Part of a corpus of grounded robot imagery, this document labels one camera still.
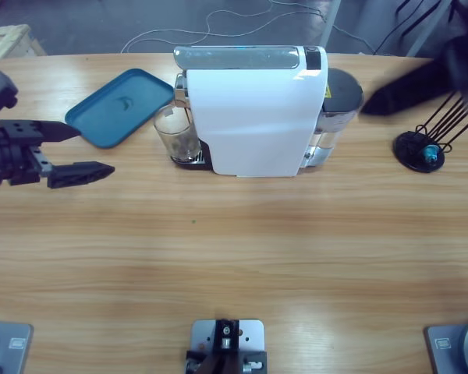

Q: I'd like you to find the clear drinking glass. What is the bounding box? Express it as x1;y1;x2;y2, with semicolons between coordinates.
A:
152;105;202;163

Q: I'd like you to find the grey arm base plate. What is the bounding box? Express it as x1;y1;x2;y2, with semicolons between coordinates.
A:
424;319;468;374
0;319;35;374

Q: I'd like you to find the pale wooden crate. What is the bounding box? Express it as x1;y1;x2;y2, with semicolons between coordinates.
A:
0;23;48;62

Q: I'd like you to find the white capsule coffee machine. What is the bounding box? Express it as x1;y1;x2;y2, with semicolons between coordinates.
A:
173;44;329;179

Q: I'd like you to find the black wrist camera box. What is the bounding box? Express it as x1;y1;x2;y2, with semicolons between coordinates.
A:
0;69;20;118

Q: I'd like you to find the silver coffee machine lever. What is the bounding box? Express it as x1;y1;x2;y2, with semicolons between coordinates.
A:
172;45;302;70

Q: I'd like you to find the black drip tray metal grate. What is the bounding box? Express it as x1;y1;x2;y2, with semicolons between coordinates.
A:
170;140;214;171

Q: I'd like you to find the white floor cable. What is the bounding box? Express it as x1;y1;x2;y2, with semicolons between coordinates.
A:
119;0;376;55

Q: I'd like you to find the blue coffee capsule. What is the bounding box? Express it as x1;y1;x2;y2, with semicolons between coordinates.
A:
420;144;440;164

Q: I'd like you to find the white metal frame leg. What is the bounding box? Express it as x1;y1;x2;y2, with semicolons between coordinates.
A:
406;0;448;58
318;0;342;50

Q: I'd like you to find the black floor cable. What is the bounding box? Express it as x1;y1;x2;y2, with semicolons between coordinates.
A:
373;15;410;55

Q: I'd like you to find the black capsule holder with rods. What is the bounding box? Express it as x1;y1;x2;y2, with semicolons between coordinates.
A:
392;89;468;174

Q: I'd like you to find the teal plastic tray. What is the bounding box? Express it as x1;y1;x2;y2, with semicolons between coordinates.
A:
64;68;176;150

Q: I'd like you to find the clear water tank dark lid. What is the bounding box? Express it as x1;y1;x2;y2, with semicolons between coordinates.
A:
314;67;365;153

